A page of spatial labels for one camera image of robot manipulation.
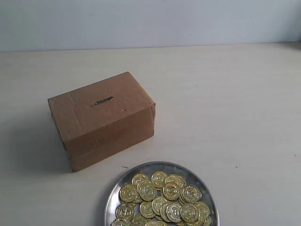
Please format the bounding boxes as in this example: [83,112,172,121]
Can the brown cardboard box with slot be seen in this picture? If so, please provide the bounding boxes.
[48,72,156,172]

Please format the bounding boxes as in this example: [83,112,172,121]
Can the round steel plate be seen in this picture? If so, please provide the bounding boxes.
[102,161,220,226]

